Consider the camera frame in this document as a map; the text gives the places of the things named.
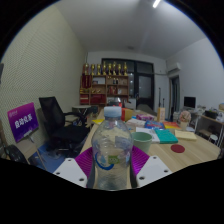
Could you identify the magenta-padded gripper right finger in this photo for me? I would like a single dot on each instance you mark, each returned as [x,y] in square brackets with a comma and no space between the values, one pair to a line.
[153,170]

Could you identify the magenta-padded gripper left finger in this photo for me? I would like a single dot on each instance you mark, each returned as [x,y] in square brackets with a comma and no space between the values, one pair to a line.
[71,171]

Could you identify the clear plastic water bottle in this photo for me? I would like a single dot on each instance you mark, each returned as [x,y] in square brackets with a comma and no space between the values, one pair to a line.
[112,150]

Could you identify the pale green cup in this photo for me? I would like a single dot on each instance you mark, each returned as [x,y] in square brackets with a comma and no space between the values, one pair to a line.
[143,141]

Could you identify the flat round red coaster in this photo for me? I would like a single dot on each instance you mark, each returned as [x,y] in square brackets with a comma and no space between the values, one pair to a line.
[178,148]

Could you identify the teal book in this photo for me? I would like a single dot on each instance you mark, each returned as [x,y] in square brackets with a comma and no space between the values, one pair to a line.
[166,136]

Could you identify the white booklet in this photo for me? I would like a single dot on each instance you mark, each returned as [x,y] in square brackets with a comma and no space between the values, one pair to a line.
[146,130]

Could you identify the black office chair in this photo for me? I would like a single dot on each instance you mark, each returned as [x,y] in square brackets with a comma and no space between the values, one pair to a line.
[63,130]

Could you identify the blue and red magazine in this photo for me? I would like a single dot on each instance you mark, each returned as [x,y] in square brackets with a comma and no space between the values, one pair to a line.
[154,125]

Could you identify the cream book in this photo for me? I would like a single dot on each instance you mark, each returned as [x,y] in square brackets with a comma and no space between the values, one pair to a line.
[186,135]

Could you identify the orange red book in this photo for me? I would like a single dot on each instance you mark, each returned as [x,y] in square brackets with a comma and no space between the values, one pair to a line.
[172,125]

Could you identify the yellow booklet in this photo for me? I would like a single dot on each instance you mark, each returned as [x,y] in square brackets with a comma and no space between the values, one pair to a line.
[97,121]

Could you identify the potted pink flowers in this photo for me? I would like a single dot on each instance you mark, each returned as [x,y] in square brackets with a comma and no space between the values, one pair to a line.
[185,118]

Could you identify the yellow gift box red ribbon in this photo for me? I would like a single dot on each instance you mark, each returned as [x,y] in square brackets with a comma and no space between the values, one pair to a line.
[127,115]

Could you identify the small round side table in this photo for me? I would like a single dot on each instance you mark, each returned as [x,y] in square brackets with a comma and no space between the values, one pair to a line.
[81,109]

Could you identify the white round stool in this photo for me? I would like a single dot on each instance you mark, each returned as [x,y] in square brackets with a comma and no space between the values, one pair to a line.
[213,137]

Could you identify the purple sign board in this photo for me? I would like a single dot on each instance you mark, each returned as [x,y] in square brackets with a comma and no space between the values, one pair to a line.
[22,121]

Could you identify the wooden side desk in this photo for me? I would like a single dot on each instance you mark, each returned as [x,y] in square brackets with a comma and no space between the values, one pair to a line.
[210,121]

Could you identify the black computer monitor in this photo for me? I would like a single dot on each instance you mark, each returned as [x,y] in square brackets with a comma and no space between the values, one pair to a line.
[190,102]

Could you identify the dark glass double door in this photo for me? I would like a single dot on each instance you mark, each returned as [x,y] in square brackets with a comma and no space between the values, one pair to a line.
[145,86]

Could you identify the wooden shelf unit with trophies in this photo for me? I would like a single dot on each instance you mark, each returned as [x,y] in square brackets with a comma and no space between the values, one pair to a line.
[100,88]

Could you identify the ceiling tube light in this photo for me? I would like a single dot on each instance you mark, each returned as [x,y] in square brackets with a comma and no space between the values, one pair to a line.
[156,3]

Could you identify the white wall air conditioner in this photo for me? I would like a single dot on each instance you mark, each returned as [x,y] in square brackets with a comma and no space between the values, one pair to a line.
[173,67]

